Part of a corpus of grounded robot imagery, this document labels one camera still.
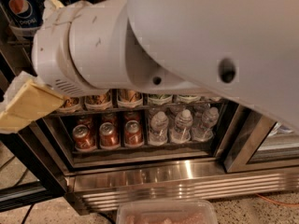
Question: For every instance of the red can front left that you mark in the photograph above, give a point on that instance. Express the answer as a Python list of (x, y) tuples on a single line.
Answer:
[(84, 138)]

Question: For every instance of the gold can front right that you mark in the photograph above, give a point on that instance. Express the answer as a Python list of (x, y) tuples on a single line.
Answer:
[(129, 98)]

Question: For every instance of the red can front middle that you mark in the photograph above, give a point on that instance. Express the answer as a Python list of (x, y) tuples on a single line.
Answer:
[(109, 137)]

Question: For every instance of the green can front left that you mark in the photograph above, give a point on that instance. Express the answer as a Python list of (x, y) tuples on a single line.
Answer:
[(159, 99)]

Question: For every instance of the gold can front middle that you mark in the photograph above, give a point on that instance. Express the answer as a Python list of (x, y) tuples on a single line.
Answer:
[(98, 102)]

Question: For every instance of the clear plastic food container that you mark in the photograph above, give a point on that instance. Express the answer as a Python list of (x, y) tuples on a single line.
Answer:
[(167, 212)]

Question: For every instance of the water bottle right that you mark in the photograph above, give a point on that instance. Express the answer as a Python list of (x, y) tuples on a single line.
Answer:
[(203, 131)]

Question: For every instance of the green can front right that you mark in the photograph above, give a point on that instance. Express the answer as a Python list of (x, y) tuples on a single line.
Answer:
[(187, 98)]

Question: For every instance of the red can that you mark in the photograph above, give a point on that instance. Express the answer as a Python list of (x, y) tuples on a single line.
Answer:
[(84, 138), (109, 137), (133, 136)]

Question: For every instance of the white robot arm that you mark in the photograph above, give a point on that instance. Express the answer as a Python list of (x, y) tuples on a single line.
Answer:
[(246, 51)]

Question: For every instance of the red can front right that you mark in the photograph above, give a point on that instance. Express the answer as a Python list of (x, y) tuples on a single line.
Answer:
[(133, 136)]

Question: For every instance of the gold can front left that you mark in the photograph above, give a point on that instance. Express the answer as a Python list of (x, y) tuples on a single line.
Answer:
[(70, 105)]

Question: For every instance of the green can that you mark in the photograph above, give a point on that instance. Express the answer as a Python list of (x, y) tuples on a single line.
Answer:
[(159, 99), (187, 98)]

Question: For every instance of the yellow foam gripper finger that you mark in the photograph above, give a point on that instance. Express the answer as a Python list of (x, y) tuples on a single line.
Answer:
[(27, 99), (50, 7)]

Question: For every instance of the water bottle middle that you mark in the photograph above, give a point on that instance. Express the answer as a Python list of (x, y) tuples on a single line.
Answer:
[(181, 130)]

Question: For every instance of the gold can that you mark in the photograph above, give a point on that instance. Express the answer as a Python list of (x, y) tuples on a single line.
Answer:
[(98, 102), (129, 98), (70, 105)]

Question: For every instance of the water bottle left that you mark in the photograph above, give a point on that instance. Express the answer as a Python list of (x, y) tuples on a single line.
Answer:
[(158, 128)]

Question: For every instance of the water bottle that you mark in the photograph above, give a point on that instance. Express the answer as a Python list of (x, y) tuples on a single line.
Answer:
[(158, 128), (181, 130), (203, 131)]

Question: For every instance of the stainless steel fridge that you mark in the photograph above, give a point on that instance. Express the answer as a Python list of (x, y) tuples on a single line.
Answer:
[(231, 163)]

